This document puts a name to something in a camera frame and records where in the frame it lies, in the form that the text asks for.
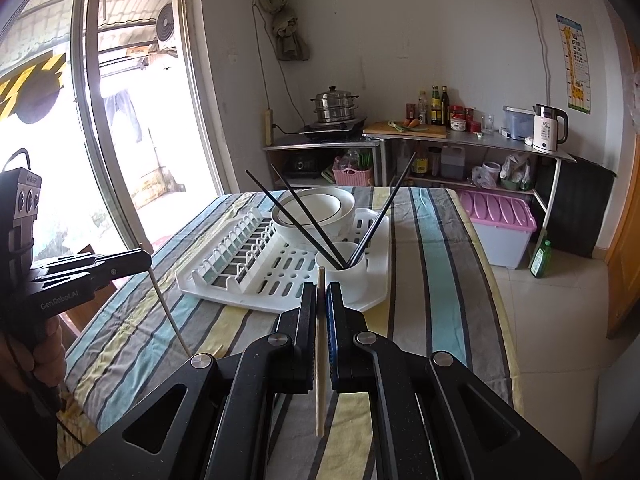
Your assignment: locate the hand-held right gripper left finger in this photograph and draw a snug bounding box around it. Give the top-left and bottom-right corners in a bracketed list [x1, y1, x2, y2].
[57, 281, 321, 480]

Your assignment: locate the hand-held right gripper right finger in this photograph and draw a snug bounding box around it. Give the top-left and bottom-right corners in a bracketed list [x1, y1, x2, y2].
[325, 281, 583, 480]

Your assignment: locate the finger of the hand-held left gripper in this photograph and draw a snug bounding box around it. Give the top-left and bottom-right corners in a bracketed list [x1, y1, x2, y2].
[52, 248, 152, 270]
[31, 261, 152, 294]

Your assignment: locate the white cup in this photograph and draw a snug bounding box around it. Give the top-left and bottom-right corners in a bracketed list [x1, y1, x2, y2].
[315, 241, 369, 305]

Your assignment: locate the wooden chopstick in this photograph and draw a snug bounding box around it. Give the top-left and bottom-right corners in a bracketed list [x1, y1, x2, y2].
[315, 267, 327, 437]
[140, 242, 191, 357]

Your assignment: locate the black chopstick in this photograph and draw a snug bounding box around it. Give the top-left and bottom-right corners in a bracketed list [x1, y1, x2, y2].
[347, 151, 417, 268]
[270, 163, 348, 268]
[245, 170, 343, 268]

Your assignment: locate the person's left hand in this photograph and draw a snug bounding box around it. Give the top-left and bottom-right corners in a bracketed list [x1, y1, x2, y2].
[27, 317, 67, 402]

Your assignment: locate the white plastic dish rack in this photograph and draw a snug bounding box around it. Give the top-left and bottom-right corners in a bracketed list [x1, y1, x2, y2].
[175, 205, 391, 313]

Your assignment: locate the white bowl black rim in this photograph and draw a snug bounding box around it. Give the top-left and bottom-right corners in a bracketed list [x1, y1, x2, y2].
[271, 187, 352, 226]
[272, 195, 357, 252]

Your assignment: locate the striped tablecloth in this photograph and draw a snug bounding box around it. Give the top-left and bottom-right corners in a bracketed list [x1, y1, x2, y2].
[57, 186, 523, 480]

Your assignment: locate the blue hanging garment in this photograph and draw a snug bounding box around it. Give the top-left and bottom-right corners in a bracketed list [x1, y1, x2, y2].
[105, 91, 143, 143]

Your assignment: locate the pink plastic basket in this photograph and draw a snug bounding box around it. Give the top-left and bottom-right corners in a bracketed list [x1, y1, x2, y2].
[332, 157, 375, 187]

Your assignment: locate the yellow black window sticker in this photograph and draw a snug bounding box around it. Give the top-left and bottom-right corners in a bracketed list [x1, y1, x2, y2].
[0, 52, 67, 125]

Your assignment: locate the black kitchen appliance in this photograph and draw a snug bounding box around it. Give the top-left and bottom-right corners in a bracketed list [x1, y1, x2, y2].
[285, 152, 321, 178]

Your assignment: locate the metal kitchen counter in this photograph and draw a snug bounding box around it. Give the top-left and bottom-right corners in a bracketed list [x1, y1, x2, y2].
[262, 129, 577, 241]

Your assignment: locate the black induction cooker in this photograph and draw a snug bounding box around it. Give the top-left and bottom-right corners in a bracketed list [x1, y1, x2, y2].
[299, 116, 368, 142]

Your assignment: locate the sliding glass door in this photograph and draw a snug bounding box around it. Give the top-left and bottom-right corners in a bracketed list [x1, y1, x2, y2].
[0, 0, 236, 271]

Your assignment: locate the wooden cutting board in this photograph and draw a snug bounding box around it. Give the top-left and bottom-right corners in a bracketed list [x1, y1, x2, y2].
[363, 120, 448, 139]

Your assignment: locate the pink lid storage box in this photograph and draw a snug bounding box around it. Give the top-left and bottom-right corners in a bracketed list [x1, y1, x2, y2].
[457, 189, 538, 268]

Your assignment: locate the grey plastic jug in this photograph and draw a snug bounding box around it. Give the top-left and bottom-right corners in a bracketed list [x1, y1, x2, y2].
[440, 145, 466, 181]

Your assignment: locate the steel steamer pot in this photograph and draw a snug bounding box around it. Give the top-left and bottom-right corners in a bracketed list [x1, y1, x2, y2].
[311, 86, 361, 125]

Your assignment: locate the green plastic bottle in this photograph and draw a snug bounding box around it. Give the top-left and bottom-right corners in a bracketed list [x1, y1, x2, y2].
[529, 240, 553, 278]

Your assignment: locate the outdoor air conditioner unit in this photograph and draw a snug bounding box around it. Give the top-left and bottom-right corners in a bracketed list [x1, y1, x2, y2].
[154, 2, 177, 53]

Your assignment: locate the crumpled plastic bag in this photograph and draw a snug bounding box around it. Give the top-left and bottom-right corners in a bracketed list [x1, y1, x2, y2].
[500, 152, 533, 191]

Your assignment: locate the black panel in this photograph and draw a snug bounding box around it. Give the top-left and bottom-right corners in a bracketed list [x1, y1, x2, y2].
[542, 155, 617, 258]

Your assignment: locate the clear plastic container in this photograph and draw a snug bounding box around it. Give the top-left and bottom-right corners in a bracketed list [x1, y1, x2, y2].
[502, 106, 536, 141]

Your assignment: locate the hanging grey cloth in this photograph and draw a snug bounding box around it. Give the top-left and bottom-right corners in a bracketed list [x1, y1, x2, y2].
[272, 10, 308, 61]

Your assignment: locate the white electric kettle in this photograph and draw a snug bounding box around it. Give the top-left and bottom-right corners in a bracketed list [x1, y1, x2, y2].
[530, 103, 570, 154]

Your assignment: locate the wooden door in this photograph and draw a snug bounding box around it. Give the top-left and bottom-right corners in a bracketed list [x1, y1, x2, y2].
[605, 35, 640, 338]

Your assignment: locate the black cable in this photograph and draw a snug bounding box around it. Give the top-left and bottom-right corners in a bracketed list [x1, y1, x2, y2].
[27, 367, 88, 448]

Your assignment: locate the giraffe wall poster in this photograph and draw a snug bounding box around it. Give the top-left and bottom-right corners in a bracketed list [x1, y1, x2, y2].
[555, 14, 591, 115]

